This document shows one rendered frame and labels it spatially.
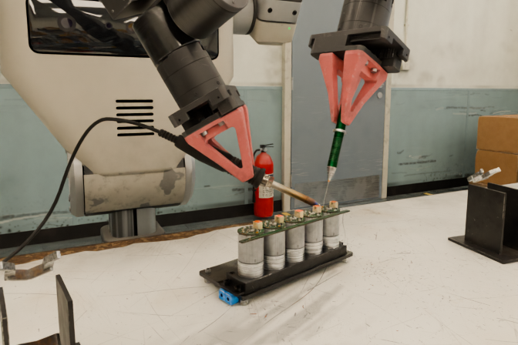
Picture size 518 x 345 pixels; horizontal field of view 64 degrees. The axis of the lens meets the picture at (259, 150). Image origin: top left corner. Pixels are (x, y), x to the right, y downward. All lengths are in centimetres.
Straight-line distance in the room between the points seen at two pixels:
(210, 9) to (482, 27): 453
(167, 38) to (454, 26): 420
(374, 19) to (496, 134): 369
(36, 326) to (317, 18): 321
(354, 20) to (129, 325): 38
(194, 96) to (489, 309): 34
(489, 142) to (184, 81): 387
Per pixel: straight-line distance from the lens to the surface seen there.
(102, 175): 73
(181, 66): 44
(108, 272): 48
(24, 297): 46
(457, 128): 461
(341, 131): 48
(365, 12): 50
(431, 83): 431
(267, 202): 313
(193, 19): 42
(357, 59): 47
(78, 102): 71
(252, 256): 39
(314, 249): 45
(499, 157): 416
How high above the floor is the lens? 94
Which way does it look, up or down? 8 degrees down
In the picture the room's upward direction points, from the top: straight up
